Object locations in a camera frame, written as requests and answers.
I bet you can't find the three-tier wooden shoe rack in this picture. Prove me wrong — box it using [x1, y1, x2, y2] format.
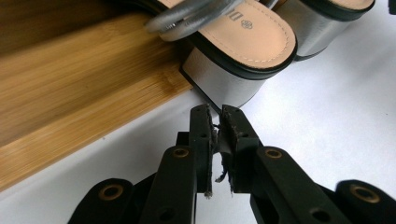
[0, 0, 194, 192]

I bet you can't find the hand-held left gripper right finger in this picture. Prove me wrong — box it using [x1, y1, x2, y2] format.
[218, 104, 263, 196]

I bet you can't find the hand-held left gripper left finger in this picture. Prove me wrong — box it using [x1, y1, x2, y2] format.
[176, 103, 219, 199]

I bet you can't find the black silver strappy sandal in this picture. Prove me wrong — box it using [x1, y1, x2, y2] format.
[258, 0, 376, 62]
[144, 0, 299, 116]

